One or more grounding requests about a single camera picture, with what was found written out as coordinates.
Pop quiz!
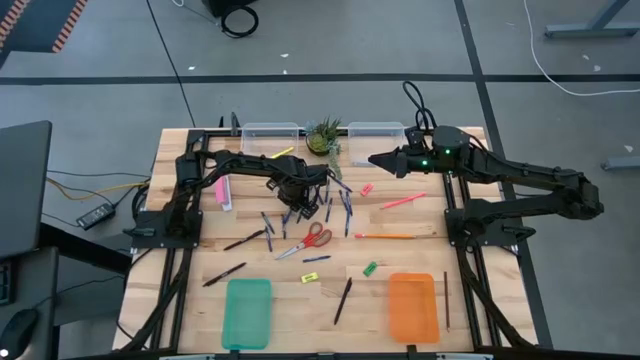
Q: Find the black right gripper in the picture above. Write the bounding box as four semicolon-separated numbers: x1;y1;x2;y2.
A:
368;144;440;179

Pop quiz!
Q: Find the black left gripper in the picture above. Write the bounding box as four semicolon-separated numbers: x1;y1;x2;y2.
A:
267;169;332;222

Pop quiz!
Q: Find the slim black pen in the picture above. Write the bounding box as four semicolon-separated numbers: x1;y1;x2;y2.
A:
222;228;267;252
202;261;248;288

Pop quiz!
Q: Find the orange pencil with pink eraser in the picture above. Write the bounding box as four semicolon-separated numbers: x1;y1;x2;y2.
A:
354;232;418;240

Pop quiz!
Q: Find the thick black click pen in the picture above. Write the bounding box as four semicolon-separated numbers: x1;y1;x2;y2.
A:
333;276;354;327

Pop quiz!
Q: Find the teal plastic bin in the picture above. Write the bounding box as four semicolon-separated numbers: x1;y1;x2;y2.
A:
220;277;274;351

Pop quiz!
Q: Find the clear plastic bin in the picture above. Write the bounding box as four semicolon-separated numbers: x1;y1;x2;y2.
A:
346;121;407;167
240;121;300;157

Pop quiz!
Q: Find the potted succulent plant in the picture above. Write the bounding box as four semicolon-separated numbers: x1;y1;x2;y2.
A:
303;116;346;180

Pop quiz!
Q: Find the pink stapler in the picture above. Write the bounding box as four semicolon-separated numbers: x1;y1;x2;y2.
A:
214;174;234;213

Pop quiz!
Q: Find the brown pencil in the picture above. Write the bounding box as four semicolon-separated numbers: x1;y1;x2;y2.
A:
443;270;451;333

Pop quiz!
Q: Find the black power adapter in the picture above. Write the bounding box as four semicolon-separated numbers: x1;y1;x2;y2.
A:
75;202;117;232

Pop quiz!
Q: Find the black box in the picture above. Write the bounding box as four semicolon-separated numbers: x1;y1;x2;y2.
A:
202;0;259;19

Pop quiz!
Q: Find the grey table leg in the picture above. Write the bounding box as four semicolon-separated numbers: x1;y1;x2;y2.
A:
600;155;640;172
543;0;640;40

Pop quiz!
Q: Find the dark grey panel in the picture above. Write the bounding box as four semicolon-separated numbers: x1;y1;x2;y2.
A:
0;119;54;260

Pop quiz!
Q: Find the dark grey desk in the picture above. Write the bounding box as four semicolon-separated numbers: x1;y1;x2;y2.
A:
0;246;60;360

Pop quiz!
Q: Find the black computer mouse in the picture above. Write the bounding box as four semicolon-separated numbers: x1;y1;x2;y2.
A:
0;308;40;360

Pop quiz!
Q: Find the black mat with orange stripes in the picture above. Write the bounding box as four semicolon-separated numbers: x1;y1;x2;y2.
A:
0;0;89;69

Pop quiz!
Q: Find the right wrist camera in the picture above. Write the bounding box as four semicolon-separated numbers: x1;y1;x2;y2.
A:
405;127;427;150

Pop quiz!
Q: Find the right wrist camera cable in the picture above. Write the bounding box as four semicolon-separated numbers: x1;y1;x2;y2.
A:
402;80;437;134

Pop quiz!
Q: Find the black cable bundle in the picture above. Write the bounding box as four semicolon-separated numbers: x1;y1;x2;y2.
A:
117;247;194;354
457;244;536;349

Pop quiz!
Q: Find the white floor cable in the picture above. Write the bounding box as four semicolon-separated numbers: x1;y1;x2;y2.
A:
522;0;640;98

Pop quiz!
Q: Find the coiled black cable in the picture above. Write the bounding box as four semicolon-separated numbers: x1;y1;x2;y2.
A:
220;3;260;40

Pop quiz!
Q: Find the black floor cable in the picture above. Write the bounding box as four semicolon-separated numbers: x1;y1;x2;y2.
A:
145;0;197;129

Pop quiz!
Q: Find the yellow floor cable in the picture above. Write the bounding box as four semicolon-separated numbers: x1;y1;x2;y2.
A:
45;177;151;202

